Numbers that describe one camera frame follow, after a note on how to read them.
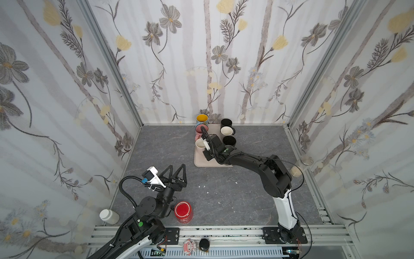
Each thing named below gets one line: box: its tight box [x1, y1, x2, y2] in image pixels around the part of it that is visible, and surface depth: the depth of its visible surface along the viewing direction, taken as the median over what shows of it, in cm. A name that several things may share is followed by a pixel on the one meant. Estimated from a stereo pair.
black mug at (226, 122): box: [220, 118, 233, 128], surface depth 113 cm
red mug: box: [174, 200, 194, 225], surface depth 76 cm
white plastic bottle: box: [99, 208, 120, 226], surface depth 74 cm
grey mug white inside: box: [219, 125, 236, 136], surface depth 109 cm
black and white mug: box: [222, 135, 238, 148], surface depth 103 cm
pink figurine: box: [183, 238, 197, 256], surface depth 70 cm
